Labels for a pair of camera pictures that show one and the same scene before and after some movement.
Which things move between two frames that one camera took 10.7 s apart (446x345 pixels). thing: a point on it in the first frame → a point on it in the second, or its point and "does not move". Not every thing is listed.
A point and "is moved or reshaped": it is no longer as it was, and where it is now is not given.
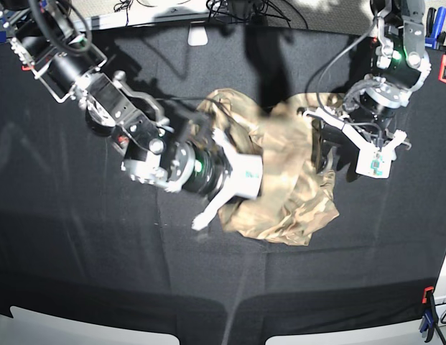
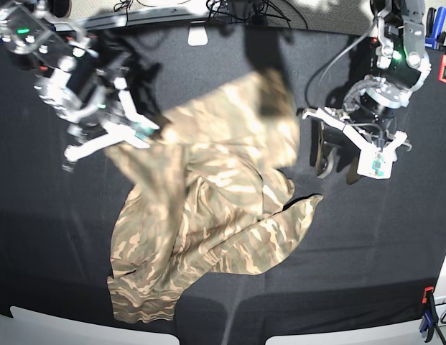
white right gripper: (370, 160) does not move
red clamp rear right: (444, 62) does not move
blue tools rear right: (435, 24) does not move
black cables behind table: (258, 11) does not move
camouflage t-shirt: (297, 198) is moved or reshaped
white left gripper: (244, 180) → (130, 131)
